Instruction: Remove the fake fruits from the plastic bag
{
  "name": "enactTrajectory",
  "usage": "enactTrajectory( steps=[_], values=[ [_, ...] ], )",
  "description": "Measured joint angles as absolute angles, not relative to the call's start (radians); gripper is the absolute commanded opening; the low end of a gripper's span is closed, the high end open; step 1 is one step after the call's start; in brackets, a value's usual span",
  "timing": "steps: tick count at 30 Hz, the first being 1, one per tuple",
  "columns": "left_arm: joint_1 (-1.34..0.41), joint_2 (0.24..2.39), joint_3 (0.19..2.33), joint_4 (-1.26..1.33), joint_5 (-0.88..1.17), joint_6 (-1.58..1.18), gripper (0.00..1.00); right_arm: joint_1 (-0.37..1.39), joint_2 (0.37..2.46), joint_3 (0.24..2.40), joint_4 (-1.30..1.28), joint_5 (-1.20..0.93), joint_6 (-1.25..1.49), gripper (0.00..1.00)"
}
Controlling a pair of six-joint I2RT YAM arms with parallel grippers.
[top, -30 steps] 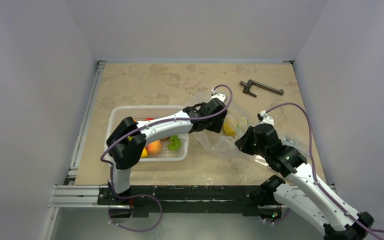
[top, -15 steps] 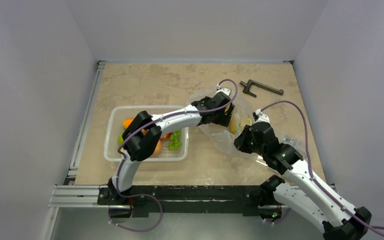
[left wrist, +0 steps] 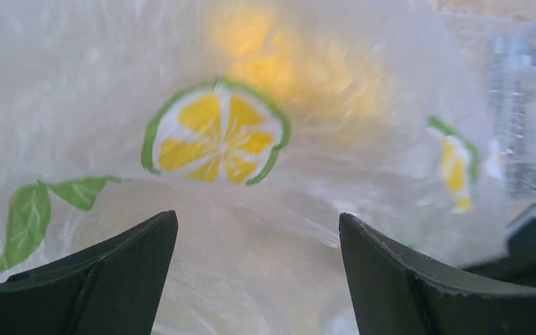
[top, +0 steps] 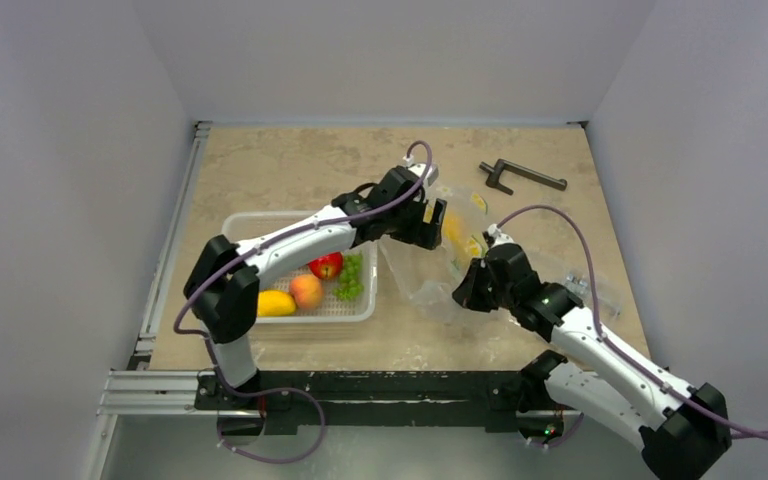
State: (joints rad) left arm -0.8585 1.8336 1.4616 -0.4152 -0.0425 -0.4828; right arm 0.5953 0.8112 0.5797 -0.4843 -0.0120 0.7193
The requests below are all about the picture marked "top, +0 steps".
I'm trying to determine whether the yellow lemon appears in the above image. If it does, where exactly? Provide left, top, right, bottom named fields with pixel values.
left=442, top=211, right=469, bottom=249

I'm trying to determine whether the clear printed plastic bag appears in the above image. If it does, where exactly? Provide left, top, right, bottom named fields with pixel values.
left=378, top=184, right=510, bottom=326

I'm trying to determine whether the red apple from bag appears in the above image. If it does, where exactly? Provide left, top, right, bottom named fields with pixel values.
left=307, top=252, right=344, bottom=280

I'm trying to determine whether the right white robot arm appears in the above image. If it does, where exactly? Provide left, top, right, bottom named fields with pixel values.
left=452, top=243, right=733, bottom=479

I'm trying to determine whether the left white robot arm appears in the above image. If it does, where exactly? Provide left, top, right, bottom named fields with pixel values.
left=182, top=164, right=446, bottom=409

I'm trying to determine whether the black clamp tool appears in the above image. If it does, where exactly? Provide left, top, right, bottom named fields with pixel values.
left=478, top=158, right=568, bottom=195

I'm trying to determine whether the green grapes bunch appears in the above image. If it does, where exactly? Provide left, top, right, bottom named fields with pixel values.
left=333, top=254, right=363, bottom=302

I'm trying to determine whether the white plastic basket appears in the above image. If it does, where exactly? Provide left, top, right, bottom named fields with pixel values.
left=221, top=210, right=378, bottom=324

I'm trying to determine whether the peach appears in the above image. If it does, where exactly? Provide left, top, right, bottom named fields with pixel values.
left=288, top=274, right=325, bottom=310

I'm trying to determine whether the yellow mango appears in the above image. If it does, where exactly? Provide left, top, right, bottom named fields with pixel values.
left=257, top=290, right=297, bottom=318

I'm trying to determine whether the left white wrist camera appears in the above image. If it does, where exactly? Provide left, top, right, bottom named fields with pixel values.
left=403, top=155, right=439, bottom=189

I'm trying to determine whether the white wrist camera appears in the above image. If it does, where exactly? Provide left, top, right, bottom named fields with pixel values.
left=482, top=223, right=514, bottom=251
left=403, top=155, right=439, bottom=189

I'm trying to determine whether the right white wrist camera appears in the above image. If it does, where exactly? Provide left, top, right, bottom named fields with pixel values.
left=482, top=223, right=514, bottom=251

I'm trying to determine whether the black base frame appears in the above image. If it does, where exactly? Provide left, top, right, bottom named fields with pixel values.
left=194, top=371, right=580, bottom=441

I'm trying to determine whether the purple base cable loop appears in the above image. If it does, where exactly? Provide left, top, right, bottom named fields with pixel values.
left=215, top=388, right=327, bottom=464

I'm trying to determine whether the aluminium rail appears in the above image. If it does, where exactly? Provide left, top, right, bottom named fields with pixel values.
left=79, top=121, right=213, bottom=479

